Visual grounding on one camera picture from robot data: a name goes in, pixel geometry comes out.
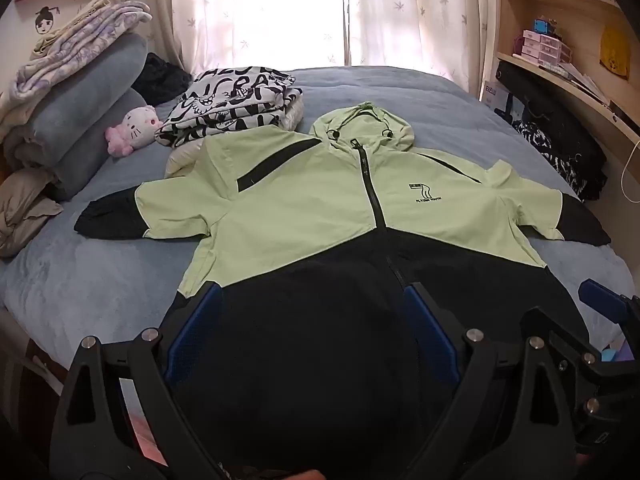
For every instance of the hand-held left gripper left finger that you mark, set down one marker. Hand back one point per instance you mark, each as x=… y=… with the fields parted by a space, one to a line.
x=195 y=330

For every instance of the white leaf-print curtain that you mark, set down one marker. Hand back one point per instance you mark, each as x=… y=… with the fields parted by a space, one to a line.
x=225 y=10
x=425 y=10

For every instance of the pink and white cat plush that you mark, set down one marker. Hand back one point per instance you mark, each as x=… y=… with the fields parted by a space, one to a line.
x=137 y=125

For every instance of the cartoon face wall sticker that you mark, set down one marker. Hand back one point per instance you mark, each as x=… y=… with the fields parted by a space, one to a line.
x=45 y=20

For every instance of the black garment under shelf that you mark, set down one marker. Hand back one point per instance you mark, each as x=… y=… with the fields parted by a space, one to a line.
x=560 y=125

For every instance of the wooden bookshelf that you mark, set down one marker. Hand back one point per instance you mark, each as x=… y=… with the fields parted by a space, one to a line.
x=575 y=10

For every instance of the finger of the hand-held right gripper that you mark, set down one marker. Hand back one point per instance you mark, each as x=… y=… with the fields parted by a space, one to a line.
x=589 y=375
x=602 y=296

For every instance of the white folded garment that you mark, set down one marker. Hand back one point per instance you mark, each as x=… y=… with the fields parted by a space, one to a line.
x=184 y=157

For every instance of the black and white printed garment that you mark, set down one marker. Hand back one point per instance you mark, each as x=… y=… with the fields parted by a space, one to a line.
x=225 y=105

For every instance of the white printed box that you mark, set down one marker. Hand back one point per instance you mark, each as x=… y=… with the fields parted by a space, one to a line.
x=495 y=95

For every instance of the green and black hooded jacket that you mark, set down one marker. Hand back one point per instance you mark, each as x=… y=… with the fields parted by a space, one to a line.
x=300 y=200

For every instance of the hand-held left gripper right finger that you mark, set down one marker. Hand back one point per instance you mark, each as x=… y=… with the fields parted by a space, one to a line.
x=430 y=332

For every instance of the blue bed cover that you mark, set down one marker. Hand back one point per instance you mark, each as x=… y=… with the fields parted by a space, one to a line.
x=100 y=280

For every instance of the black crumpled cloth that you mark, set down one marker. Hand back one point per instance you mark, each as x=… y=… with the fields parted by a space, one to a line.
x=160 y=80

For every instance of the cream folded cloth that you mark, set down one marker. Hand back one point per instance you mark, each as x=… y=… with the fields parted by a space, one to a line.
x=75 y=17

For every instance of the purple floral quilt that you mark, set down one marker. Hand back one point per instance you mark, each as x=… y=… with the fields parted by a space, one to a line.
x=75 y=47

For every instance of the pile of papers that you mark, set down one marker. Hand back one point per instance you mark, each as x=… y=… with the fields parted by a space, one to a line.
x=585 y=82

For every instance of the stack of pink boxes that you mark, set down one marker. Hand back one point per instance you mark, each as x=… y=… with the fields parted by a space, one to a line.
x=542 y=47

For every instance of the grey folded blanket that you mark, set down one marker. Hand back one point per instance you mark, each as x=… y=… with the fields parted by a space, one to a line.
x=85 y=110

